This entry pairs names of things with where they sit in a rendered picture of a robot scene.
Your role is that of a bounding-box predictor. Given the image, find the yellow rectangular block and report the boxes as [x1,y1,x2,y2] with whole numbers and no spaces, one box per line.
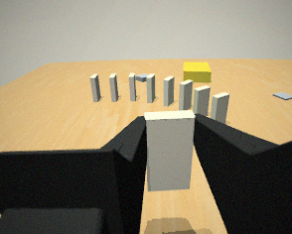
[184,62,212,83]

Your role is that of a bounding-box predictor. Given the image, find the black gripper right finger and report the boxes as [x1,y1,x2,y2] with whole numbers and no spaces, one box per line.
[194,114,292,234]

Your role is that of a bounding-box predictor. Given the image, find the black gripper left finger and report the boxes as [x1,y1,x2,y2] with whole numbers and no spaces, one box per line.
[0,116,147,234]

